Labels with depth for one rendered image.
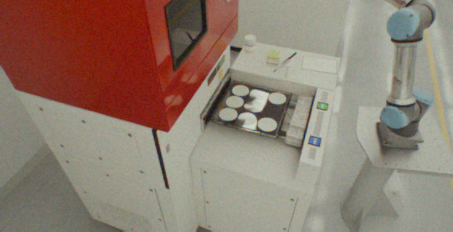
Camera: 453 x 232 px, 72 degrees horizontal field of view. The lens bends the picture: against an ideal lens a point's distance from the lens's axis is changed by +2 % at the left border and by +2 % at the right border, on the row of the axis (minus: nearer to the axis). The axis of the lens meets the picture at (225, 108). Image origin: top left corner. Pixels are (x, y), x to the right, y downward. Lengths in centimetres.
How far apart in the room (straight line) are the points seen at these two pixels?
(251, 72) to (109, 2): 113
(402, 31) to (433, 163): 73
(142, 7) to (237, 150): 97
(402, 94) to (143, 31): 114
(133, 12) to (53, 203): 203
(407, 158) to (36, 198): 248
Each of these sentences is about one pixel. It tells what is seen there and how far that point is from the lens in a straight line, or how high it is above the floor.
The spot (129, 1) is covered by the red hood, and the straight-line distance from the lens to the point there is 91.
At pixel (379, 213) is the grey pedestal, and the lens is 256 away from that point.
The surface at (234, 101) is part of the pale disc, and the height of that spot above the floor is 90.
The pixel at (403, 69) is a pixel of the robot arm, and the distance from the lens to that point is 155.
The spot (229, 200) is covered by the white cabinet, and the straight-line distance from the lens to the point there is 180.
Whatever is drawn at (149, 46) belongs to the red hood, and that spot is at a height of 160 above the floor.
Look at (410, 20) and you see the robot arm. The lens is 146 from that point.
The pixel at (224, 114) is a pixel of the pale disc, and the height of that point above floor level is 90.
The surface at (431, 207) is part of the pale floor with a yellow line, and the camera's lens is 281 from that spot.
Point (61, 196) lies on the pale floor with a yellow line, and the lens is 274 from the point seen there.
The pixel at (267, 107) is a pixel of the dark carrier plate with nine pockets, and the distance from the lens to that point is 176.
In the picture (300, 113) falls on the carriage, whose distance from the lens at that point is 178.
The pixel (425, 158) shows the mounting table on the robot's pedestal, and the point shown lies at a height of 82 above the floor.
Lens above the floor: 209
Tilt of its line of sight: 43 degrees down
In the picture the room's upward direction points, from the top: 1 degrees counter-clockwise
